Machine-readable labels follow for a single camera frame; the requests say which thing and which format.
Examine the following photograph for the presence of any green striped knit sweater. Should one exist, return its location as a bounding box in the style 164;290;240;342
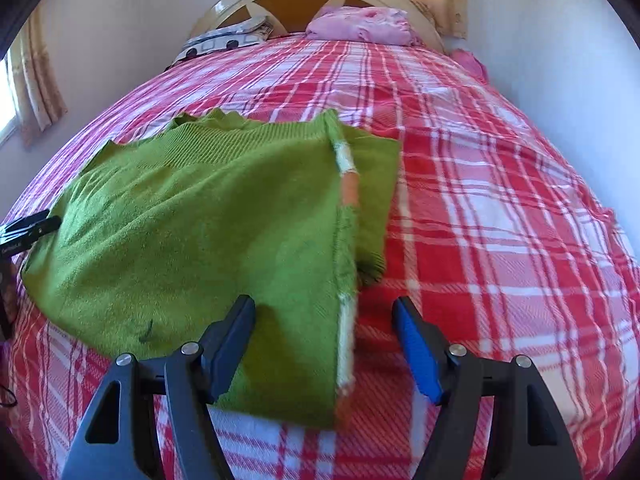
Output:
21;110;400;429

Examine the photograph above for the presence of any left side window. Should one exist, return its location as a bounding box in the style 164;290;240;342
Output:
0;55;20;145

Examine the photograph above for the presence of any beige curtain left window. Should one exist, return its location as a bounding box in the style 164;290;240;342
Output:
8;4;67;148

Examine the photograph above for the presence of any red white plaid bedspread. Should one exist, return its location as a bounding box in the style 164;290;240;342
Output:
1;37;639;479

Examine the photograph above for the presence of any white patterned pillow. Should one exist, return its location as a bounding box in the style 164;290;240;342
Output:
174;16;273;64

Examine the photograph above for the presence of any pink cloth beside bed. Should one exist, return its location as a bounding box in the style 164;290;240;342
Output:
449;49;489;84

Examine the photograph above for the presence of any pink floral pillow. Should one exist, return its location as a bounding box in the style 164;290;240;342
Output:
305;6;423;47

